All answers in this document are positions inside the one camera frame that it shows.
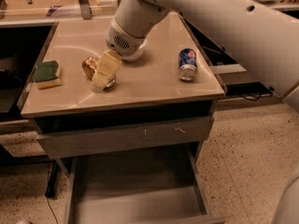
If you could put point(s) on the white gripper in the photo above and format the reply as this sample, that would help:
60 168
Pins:
125 44

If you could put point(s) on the orange soda can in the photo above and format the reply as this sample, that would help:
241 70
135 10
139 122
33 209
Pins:
89 66

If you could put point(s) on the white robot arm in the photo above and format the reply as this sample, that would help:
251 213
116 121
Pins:
264 41

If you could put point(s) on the blue soda can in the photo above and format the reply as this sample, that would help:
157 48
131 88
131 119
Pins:
187 66

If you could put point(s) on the grey drawer cabinet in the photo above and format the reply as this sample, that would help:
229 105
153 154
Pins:
147 90

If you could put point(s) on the closed top drawer front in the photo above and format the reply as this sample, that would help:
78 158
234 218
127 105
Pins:
125 137

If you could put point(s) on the open middle drawer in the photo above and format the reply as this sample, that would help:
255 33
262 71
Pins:
157 185

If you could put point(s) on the white bowl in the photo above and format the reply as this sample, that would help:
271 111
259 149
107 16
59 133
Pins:
137 55

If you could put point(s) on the green yellow sponge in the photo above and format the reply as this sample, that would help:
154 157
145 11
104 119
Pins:
47 75

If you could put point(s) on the grey metal post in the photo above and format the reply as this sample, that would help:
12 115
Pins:
85 9

